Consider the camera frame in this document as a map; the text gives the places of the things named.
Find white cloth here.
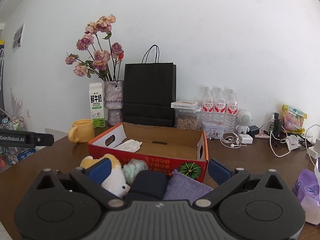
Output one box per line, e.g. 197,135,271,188
114,139,142,153

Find white tin box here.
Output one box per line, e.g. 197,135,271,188
201,121,225,139

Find black phone stand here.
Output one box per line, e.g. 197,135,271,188
269,112,283,148

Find purple tissue pack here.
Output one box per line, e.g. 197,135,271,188
293,159,319,226

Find clear water bottle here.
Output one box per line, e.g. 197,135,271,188
213,88,227,122
201,87,214,122
224,89,238,131

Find white flat box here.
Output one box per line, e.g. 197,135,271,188
171,101,198,111

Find dried pink rose bouquet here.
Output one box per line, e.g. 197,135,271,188
65,14,124,82

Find red cardboard box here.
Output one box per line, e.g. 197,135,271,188
88,122,209,182

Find yellow ceramic mug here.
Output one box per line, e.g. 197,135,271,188
68,119,95,144

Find clear snack container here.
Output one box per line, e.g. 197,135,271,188
175,107,201,130

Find yellow white plush toy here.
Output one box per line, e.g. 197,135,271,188
80,154,130,198

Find yellow snack bag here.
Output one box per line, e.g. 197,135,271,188
282,105,308,134

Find wall paper notice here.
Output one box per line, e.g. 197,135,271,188
12,23,24,52

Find black paper shopping bag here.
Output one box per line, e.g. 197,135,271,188
123,44,177,127

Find purple fabric pouch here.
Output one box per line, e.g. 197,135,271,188
163,170,213,205

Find white robot toy speaker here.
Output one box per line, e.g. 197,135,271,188
235,109,253,134

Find white earphones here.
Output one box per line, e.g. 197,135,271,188
219,131,247,150

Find black power adapter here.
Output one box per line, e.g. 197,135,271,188
248,125,260,137

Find dark navy pouch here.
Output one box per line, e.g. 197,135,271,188
124,170,168,202

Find wire storage rack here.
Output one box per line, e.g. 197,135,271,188
1,109,25,165

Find white power adapter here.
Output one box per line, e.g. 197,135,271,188
238,134,253,145

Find purple textured vase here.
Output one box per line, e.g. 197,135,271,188
104,81,124,126

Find white green milk carton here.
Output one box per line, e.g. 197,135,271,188
89,83,106,128

